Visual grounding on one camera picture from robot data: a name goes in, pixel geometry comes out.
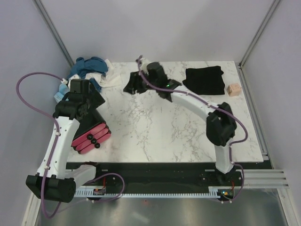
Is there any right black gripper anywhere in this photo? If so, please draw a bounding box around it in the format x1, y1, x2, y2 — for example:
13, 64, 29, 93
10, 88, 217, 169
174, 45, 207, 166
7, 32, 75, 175
123, 71, 158, 96

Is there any black pink drawer organizer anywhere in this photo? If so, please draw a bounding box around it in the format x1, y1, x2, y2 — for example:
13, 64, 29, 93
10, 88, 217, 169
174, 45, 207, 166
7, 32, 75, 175
71, 110, 111, 154

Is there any blue t shirt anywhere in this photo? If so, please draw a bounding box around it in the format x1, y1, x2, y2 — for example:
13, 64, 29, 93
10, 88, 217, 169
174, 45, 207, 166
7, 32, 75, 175
68, 56, 109, 92

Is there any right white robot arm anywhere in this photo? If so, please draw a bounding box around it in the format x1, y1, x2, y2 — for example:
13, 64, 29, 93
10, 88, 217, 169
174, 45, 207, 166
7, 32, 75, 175
156, 79, 237, 186

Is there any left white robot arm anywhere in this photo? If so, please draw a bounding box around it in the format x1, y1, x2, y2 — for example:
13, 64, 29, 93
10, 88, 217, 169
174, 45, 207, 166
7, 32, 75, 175
25, 91, 105, 203

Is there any white t shirt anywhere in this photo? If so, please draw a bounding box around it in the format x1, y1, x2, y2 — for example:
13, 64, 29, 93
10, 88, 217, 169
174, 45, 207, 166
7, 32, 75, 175
68, 59, 121, 88

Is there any folded black t shirt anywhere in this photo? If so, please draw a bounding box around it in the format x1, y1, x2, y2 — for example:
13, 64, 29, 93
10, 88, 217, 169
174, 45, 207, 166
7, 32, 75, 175
182, 66, 225, 96

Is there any small pink cube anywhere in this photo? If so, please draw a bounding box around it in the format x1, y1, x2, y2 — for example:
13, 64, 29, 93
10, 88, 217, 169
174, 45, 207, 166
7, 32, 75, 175
227, 83, 242, 97

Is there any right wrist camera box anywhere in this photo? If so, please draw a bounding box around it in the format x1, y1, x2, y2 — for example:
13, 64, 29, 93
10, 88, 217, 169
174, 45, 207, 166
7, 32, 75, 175
147, 62, 166, 80

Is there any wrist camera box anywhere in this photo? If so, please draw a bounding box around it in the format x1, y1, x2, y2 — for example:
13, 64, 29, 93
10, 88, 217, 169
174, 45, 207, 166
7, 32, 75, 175
69, 79, 90, 94
147, 62, 166, 80

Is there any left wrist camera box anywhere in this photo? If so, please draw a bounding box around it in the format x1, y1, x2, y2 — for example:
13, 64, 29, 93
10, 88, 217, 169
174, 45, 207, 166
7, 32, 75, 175
69, 79, 90, 94

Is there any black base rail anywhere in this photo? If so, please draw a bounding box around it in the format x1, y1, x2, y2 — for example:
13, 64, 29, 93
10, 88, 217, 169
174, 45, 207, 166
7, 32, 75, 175
65, 161, 243, 195

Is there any white cable duct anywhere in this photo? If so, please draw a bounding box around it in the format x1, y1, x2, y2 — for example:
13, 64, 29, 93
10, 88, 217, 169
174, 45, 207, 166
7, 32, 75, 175
74, 186, 234, 199

